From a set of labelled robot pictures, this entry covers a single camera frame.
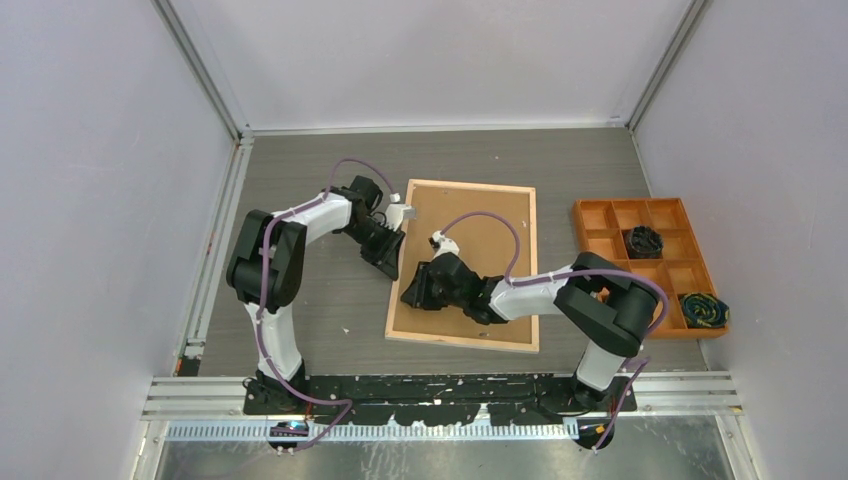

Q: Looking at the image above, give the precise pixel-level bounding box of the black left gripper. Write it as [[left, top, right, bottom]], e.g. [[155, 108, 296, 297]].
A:
[[343, 218, 406, 280]]

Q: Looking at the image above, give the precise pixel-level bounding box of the brown fibreboard backing board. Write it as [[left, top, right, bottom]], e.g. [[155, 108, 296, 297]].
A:
[[385, 179, 539, 354]]

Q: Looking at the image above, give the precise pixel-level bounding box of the light wooden picture frame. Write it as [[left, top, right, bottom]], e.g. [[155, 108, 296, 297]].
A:
[[384, 178, 541, 355]]

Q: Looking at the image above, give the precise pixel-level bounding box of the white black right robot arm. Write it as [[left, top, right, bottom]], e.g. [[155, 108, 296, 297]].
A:
[[401, 252, 669, 411]]

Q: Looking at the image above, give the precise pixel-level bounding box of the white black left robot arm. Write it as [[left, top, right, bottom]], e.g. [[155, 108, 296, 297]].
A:
[[226, 176, 415, 414]]

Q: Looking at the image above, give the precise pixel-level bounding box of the black coiled roll upper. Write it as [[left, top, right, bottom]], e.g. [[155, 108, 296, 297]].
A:
[[623, 225, 664, 259]]

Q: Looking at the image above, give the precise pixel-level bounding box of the orange compartment tray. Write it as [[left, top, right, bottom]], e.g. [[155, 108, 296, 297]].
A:
[[572, 198, 729, 339]]

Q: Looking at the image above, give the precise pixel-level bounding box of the black yellow coiled roll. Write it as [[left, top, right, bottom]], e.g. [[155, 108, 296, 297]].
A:
[[678, 292, 730, 329]]

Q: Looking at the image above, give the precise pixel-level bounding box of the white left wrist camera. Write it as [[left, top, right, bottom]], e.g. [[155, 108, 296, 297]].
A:
[[384, 203, 416, 231]]

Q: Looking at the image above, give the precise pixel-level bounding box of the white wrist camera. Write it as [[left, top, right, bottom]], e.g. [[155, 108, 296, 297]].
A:
[[429, 230, 460, 260], [384, 203, 416, 231]]

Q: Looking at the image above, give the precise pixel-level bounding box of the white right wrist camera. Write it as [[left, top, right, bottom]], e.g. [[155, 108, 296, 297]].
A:
[[429, 230, 460, 260]]

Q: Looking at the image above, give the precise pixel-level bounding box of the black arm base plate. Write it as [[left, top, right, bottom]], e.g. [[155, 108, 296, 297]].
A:
[[242, 372, 637, 427]]

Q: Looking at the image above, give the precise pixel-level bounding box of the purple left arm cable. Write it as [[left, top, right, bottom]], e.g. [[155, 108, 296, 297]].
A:
[[254, 156, 402, 453]]

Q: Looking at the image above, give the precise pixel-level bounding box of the aluminium front rail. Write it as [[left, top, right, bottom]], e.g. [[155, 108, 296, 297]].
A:
[[142, 371, 743, 443]]

